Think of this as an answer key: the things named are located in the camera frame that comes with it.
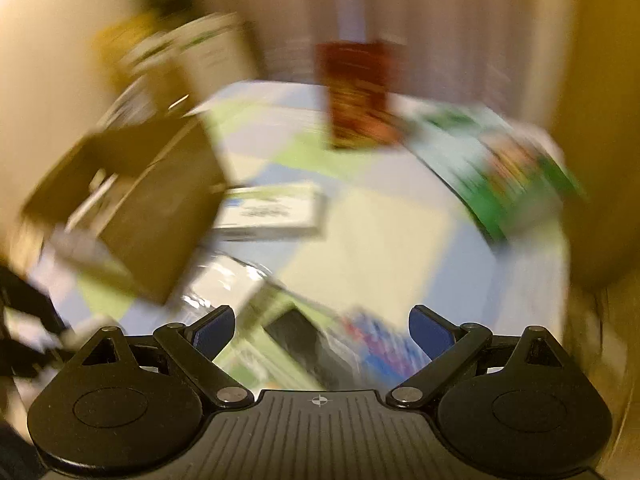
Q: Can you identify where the green throat spray box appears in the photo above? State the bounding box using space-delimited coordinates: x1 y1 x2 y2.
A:
214 286 320 396

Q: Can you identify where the clear blue label case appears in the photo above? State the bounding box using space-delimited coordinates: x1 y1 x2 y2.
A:
333 310 431 392

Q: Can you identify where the black remote control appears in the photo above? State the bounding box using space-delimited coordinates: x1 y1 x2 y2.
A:
264 306 359 391

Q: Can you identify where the white blue medicine box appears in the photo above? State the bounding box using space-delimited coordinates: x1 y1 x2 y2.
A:
213 181 326 240

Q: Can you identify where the long white bagged remote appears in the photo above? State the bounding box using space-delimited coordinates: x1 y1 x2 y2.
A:
180 252 269 321

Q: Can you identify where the plaid tablecloth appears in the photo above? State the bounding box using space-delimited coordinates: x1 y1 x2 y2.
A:
32 80 568 368

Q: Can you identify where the brown cardboard box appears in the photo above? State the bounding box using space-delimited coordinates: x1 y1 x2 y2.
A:
23 116 228 304

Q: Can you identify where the green white snack bag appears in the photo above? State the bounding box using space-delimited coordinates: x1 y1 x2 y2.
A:
405 103 582 242

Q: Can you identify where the white wooden chair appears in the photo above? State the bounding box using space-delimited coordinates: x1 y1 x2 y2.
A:
122 13 259 115

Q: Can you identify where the red paper gift bag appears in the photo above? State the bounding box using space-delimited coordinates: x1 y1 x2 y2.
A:
316 41 404 150

